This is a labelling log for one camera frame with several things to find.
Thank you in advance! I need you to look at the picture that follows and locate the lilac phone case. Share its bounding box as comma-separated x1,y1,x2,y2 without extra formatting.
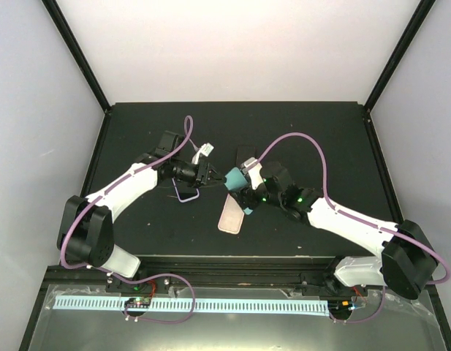
171,178,201,203

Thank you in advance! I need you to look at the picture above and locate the black frame post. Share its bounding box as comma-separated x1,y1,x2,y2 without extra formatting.
364,0,436,113
42,0,111,113

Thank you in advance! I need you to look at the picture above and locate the right controller board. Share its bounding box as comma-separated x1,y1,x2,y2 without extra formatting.
327,299,363,313

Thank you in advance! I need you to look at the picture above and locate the right black frame post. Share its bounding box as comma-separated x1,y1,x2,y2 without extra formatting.
364,0,436,113

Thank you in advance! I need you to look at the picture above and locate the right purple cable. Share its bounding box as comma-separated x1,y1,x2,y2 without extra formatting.
256,132,451,325

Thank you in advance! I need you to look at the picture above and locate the beige phone case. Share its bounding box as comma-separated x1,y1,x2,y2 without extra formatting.
217,195,245,235

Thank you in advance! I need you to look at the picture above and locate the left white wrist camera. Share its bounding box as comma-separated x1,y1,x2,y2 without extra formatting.
192,143,214,165

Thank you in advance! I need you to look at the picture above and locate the black front aluminium rail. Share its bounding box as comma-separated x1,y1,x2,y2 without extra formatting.
45,255,434,293

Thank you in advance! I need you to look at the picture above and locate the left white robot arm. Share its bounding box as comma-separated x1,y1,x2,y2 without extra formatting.
57,132,224,292

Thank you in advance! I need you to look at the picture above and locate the left black frame post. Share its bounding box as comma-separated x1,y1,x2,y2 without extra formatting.
42,0,111,113

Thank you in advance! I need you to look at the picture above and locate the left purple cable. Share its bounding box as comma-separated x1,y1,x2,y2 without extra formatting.
59,115,195,270

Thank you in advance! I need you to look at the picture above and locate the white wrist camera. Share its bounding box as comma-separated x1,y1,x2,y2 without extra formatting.
192,143,214,165
241,157,264,190

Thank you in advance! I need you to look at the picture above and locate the left controller board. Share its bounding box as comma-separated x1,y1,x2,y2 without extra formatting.
124,297,151,309

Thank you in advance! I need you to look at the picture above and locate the teal phone case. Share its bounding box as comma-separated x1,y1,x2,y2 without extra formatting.
225,167,245,202

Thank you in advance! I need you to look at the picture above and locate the red-edged black phone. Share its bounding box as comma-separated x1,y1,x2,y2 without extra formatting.
235,146,257,168

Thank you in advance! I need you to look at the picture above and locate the purple cable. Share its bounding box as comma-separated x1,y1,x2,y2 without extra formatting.
256,132,451,325
59,115,195,270

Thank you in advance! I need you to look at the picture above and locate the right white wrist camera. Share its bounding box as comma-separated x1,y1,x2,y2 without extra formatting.
241,157,264,190

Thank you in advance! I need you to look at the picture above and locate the controller board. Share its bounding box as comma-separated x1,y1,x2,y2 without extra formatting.
327,299,363,313
124,297,151,309

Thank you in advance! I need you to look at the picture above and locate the white slotted cable duct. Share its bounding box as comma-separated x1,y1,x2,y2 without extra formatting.
53,295,330,317

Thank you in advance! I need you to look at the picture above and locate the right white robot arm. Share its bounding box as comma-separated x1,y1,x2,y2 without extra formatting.
225,158,439,300

